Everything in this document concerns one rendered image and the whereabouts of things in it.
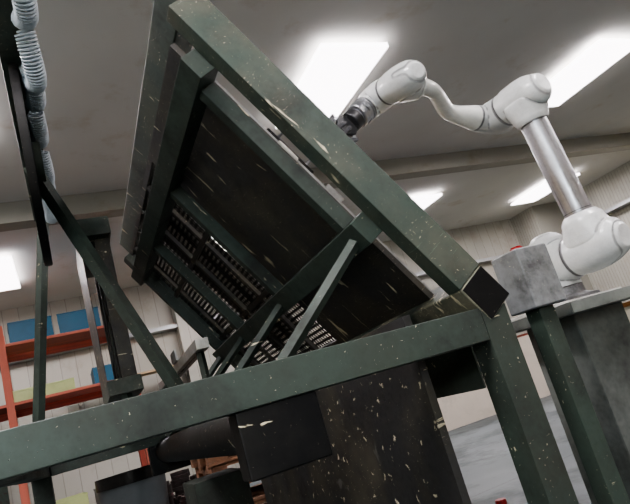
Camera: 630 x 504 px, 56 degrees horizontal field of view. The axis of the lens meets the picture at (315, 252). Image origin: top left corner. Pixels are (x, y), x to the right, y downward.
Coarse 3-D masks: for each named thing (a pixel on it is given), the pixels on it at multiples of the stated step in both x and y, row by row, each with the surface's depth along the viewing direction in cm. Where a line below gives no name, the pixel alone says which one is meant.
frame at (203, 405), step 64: (448, 320) 157; (192, 384) 130; (256, 384) 134; (320, 384) 139; (384, 384) 181; (512, 384) 157; (0, 448) 114; (64, 448) 117; (128, 448) 313; (192, 448) 211; (256, 448) 130; (320, 448) 135; (384, 448) 188; (448, 448) 157; (512, 448) 159
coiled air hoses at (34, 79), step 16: (16, 0) 168; (32, 0) 170; (16, 16) 173; (32, 16) 173; (16, 32) 191; (32, 32) 191; (32, 48) 192; (32, 64) 194; (32, 80) 199; (32, 96) 214; (32, 112) 240; (32, 128) 240; (48, 160) 267; (48, 176) 271; (48, 208) 310
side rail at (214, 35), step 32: (192, 0) 163; (192, 32) 161; (224, 32) 163; (224, 64) 161; (256, 64) 163; (256, 96) 162; (288, 96) 163; (288, 128) 162; (320, 128) 163; (320, 160) 163; (352, 160) 163; (352, 192) 163; (384, 192) 164; (384, 224) 163; (416, 224) 164; (416, 256) 164; (448, 256) 164; (448, 288) 164
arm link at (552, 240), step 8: (552, 232) 228; (536, 240) 227; (544, 240) 224; (552, 240) 224; (560, 240) 221; (552, 248) 220; (552, 256) 220; (560, 264) 217; (560, 272) 218; (568, 272) 217; (560, 280) 220; (568, 280) 220; (576, 280) 220
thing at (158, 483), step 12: (144, 468) 396; (108, 480) 390; (120, 480) 389; (132, 480) 390; (144, 480) 394; (156, 480) 401; (96, 492) 399; (108, 492) 390; (120, 492) 388; (132, 492) 389; (144, 492) 392; (156, 492) 398
